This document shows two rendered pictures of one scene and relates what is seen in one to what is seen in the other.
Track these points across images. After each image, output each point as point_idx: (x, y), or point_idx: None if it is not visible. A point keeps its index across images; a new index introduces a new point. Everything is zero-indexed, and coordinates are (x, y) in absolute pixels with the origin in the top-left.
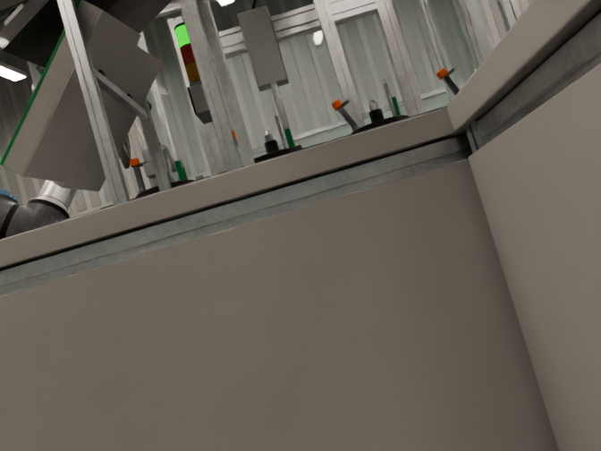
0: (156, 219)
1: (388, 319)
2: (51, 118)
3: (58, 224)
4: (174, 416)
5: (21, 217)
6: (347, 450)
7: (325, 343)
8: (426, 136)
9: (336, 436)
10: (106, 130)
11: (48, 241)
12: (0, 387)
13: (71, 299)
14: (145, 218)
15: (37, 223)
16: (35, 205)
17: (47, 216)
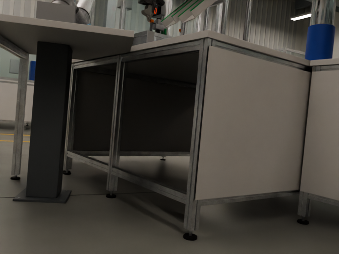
0: (269, 54)
1: (291, 96)
2: (209, 6)
3: (255, 44)
4: (259, 98)
5: (80, 13)
6: (279, 118)
7: (283, 95)
8: (306, 64)
9: (279, 115)
10: (226, 20)
11: (252, 47)
12: (235, 74)
13: (251, 62)
14: (268, 52)
15: (85, 18)
16: (83, 10)
17: (87, 18)
